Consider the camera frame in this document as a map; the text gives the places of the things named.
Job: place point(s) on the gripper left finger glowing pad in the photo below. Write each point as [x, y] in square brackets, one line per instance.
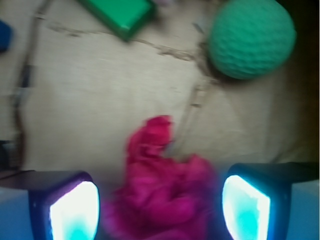
[48, 205]

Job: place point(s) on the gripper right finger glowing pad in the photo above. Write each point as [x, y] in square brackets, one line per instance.
[272, 201]

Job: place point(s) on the red paper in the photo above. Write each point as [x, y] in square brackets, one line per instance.
[161, 198]

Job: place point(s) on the brown paper bag tray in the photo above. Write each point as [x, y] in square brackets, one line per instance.
[71, 92]

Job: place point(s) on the green dimpled ball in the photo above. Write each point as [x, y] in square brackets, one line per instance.
[251, 38]

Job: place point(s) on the blue rectangular block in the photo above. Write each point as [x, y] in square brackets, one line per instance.
[6, 33]

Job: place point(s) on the green rectangular block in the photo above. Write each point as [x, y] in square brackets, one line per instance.
[123, 17]

